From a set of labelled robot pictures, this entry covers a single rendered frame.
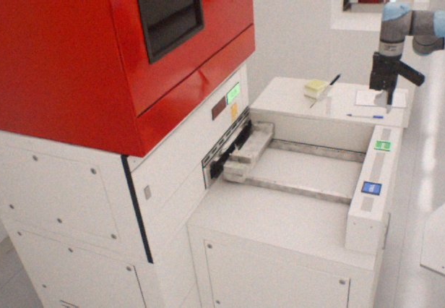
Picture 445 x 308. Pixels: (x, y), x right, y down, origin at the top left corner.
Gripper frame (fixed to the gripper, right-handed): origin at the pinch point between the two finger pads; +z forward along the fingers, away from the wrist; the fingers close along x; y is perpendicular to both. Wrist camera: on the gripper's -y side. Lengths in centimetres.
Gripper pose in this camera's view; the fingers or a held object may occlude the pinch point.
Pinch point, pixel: (389, 110)
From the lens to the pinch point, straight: 155.7
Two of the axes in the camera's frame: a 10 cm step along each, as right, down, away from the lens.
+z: 0.8, 8.4, 5.4
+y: -9.1, -1.5, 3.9
